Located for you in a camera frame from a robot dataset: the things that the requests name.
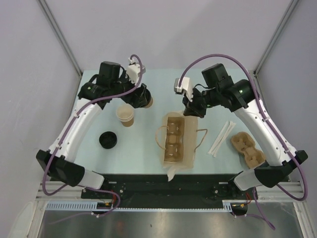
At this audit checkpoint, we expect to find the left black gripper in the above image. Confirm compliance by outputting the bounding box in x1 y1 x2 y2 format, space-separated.
109 70 146 108

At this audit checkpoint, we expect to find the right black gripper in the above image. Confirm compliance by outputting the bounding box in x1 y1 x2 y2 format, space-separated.
182 87 220 119

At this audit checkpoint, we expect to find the brown paper coffee cup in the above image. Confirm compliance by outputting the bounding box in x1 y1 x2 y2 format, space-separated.
145 97 154 109

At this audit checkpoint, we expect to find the stack of brown paper cups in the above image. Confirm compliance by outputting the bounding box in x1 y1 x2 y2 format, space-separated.
116 104 134 127

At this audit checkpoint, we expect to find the brown paper takeout bag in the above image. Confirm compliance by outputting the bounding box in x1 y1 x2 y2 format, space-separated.
155 111 208 181

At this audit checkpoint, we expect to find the brown pulp cup carrier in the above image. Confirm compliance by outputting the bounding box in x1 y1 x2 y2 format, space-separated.
164 117 185 163

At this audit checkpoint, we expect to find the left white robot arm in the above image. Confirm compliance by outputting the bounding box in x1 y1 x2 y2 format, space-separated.
36 59 151 198

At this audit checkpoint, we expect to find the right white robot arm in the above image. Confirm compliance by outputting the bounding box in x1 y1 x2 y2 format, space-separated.
174 63 308 199

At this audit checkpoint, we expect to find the white wrapped straw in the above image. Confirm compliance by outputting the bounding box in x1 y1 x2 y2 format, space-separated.
208 120 237 156
211 122 236 158

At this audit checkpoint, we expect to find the stack of black lids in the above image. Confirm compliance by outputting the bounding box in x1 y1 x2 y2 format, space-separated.
99 131 117 149

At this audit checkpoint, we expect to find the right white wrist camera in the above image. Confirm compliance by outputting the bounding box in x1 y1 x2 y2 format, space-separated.
174 77 194 102

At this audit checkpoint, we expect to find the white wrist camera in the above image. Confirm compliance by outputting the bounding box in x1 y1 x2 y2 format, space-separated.
126 58 146 85
174 77 194 102

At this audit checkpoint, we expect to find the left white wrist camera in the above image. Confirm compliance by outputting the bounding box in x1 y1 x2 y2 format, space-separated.
126 58 146 85

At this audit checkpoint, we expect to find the left aluminium frame post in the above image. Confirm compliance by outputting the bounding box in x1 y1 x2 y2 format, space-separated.
37 0 83 78

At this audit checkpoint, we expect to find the aluminium frame post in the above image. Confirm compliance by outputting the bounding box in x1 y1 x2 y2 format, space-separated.
253 0 301 76
37 0 83 78

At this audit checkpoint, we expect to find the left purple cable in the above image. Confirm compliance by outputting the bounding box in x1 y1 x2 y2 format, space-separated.
42 54 143 196

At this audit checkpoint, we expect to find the right aluminium frame post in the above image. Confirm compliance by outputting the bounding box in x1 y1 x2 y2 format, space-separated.
253 0 301 76

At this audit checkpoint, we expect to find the white slotted cable duct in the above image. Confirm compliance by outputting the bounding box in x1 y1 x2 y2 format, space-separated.
46 201 113 212

